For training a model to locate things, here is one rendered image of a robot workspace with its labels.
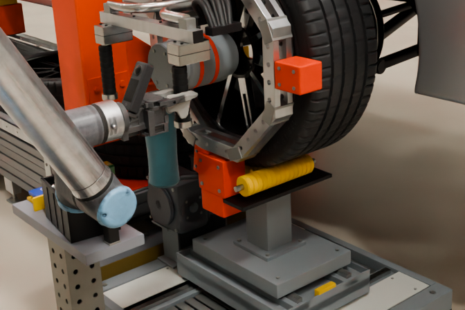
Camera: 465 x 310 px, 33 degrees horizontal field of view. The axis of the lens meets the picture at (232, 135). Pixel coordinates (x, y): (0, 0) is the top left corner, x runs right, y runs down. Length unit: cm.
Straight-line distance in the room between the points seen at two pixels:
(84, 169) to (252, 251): 94
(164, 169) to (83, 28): 50
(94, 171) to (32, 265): 142
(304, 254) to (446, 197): 111
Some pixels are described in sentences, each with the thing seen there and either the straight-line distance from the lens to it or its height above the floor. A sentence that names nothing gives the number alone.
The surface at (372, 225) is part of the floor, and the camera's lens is 306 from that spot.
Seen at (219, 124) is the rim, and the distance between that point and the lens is 225.
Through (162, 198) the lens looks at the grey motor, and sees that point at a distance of 248.
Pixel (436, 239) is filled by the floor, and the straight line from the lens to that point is 298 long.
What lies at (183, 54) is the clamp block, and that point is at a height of 93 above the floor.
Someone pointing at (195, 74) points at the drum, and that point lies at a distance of 199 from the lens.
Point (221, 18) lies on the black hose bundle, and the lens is 184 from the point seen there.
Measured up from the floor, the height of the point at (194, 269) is 15.
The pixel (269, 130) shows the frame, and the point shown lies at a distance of 197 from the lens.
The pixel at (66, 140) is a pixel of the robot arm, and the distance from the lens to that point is 150.
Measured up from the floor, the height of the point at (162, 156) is 58.
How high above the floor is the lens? 133
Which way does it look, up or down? 19 degrees down
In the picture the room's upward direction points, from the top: 3 degrees counter-clockwise
